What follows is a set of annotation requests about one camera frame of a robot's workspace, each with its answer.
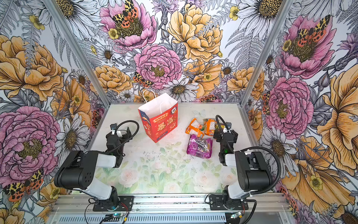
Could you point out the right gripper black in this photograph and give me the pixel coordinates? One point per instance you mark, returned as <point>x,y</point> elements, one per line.
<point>226,134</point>

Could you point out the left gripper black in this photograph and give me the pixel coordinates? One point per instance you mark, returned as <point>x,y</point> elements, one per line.
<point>124,135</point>

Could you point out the purple snack packet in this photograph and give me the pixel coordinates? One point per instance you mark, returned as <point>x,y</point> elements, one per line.
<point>198,147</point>

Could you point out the orange snack packet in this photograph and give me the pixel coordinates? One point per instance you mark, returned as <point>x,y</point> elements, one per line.
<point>195,128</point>
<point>210,126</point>

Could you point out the red white paper bag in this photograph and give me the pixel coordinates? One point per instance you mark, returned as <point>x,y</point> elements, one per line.
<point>159,116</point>

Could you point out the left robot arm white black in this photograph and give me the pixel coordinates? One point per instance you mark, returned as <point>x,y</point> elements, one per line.
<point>78,171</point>

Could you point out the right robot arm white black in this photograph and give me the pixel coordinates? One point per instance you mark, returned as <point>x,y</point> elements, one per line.
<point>253,174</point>

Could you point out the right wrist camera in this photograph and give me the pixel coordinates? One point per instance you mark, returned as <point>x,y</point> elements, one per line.
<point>227,127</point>

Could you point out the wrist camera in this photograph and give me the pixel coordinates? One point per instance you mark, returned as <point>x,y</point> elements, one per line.
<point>227,127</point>
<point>114,129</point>

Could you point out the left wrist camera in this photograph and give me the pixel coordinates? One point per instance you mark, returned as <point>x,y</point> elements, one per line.
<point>114,129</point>

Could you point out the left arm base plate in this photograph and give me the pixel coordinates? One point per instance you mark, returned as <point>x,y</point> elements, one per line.
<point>124,203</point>

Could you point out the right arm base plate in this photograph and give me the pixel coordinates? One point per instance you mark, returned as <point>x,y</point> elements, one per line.
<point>223,202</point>

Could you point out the aluminium front rail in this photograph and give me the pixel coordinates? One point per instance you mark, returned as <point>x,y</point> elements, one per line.
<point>165,203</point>

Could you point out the white vented cable duct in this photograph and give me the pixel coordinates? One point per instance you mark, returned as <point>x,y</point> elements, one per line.
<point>174,218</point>

